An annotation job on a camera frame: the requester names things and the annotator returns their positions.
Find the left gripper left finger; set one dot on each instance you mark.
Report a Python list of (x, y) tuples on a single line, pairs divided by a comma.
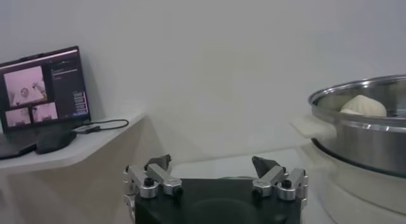
[(158, 176)]

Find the perforated steel steamer basket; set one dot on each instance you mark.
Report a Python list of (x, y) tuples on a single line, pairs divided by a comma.
[(364, 142)]

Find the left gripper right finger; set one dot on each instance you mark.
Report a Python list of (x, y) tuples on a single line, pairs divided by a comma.
[(272, 177)]

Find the black laptop with dark screen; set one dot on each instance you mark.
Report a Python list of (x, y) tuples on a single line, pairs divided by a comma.
[(63, 85)]

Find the white side desk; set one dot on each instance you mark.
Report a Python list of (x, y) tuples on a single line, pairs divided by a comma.
[(95, 146)]

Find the white steamed baozi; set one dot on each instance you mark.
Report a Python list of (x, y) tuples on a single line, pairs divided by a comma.
[(364, 106)]

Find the white electric cooking pot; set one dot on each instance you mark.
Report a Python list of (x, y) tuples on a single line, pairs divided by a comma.
[(358, 196)]

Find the small black usb hub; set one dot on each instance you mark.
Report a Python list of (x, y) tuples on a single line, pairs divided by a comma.
[(89, 129)]

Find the black computer mouse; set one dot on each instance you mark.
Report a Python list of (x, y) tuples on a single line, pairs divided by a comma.
[(55, 141)]

